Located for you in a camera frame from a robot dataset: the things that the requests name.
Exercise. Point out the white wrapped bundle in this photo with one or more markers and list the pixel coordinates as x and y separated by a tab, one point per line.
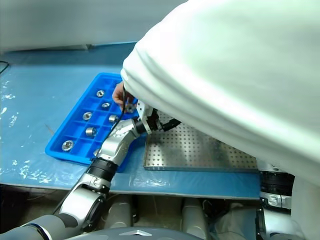
237	220

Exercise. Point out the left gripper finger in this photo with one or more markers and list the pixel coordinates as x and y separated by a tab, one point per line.
172	124

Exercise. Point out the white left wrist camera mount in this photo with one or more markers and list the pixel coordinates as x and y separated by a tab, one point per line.
140	108

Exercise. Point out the person in white coat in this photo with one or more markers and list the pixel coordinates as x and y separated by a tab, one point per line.
225	75

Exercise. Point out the metal nut second row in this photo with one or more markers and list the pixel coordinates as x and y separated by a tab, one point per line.
106	105

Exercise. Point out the blue compartment tray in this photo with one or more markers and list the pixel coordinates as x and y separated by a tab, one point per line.
75	132

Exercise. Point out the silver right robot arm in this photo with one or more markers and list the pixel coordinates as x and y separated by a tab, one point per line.
275	182

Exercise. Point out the grey backdrop base rail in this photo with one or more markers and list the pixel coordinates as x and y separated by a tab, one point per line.
55	47

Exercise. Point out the metal nut far top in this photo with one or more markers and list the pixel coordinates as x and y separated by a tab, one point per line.
100	93

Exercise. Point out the grey rounded cylinder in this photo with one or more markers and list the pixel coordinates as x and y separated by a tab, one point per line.
120	212
193	212

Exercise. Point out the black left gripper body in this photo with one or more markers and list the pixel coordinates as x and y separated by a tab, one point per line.
155	122

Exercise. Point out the white backdrop sheet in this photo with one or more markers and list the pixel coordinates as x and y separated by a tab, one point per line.
75	20

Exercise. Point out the person's bare hand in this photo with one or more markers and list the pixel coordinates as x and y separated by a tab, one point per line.
118	96

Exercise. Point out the perforated metal tray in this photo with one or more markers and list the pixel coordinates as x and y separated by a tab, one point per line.
187	150

